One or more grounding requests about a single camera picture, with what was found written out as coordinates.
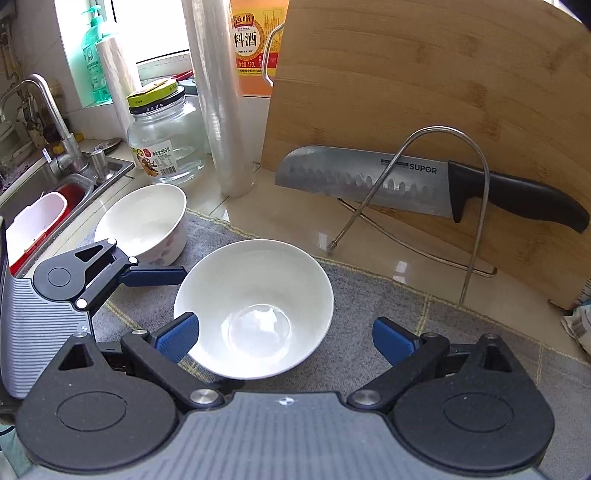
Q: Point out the white plastic bag roll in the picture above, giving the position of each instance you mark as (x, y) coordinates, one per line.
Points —
(115, 78)

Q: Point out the white bowl with floral print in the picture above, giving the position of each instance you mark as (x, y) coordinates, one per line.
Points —
(258, 286)
(138, 217)

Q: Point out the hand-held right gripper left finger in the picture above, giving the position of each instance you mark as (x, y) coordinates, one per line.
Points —
(178, 334)

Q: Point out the glass jar with yellow lid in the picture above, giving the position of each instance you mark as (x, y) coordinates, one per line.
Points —
(161, 138)

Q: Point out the red basin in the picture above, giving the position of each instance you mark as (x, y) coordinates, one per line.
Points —
(76, 194)

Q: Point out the clear plastic wrap roll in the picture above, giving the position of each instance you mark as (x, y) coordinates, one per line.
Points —
(221, 115)

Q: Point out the steel faucet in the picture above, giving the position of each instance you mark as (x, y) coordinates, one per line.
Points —
(69, 147)

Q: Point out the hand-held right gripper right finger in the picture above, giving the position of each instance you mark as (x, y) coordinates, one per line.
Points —
(392, 341)

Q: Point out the metal sink knob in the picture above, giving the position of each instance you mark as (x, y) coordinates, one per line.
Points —
(99, 166)

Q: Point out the window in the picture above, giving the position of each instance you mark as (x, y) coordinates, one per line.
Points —
(152, 27)

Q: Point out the bamboo cutting board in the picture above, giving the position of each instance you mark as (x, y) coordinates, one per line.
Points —
(392, 83)

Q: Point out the green dish soap bottle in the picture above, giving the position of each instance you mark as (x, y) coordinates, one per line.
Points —
(94, 69)

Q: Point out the grey blue checked dish cloth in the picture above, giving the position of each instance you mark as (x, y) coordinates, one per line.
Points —
(369, 295)

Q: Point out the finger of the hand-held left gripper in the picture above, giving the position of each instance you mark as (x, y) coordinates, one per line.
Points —
(157, 278)

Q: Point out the white blue plastic bag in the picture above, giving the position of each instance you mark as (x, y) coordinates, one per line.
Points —
(579, 323)

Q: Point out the white plastic basin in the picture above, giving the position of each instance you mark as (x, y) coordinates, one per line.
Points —
(37, 221)

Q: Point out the orange cooking wine jug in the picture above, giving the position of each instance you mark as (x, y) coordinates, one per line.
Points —
(251, 46)

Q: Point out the steel sink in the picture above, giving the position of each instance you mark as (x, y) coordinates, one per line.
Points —
(27, 184)

